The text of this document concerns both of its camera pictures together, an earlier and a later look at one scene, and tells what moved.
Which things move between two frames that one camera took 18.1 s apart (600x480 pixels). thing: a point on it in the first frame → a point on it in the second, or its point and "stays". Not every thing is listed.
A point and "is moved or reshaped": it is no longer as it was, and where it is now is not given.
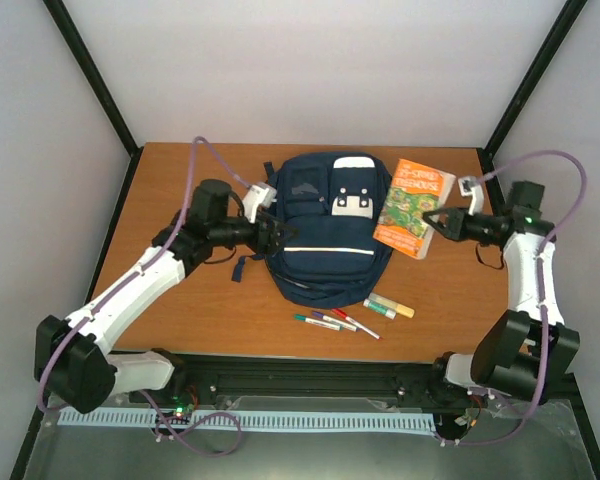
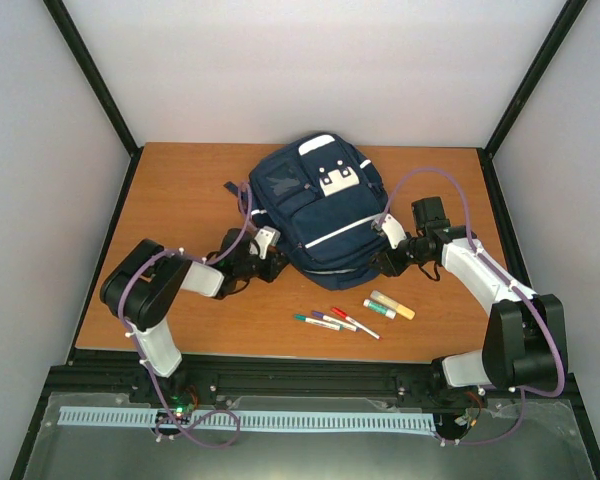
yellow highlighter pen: (398, 308) stays
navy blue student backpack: (333, 201) is moved or reshaped
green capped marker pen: (314, 321) stays
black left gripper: (270, 246) → (274, 260)
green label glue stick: (379, 308) stays
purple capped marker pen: (335, 321) stays
